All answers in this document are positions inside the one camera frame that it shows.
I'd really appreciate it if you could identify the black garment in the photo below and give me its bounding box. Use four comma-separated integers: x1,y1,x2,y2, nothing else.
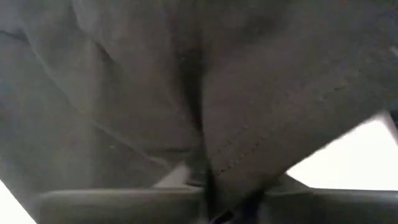
0,0,398,220

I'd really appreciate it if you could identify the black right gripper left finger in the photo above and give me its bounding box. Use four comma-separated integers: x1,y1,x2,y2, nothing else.
36,164,210,224

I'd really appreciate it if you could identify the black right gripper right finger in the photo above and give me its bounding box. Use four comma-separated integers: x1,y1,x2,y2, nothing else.
257,174,398,224

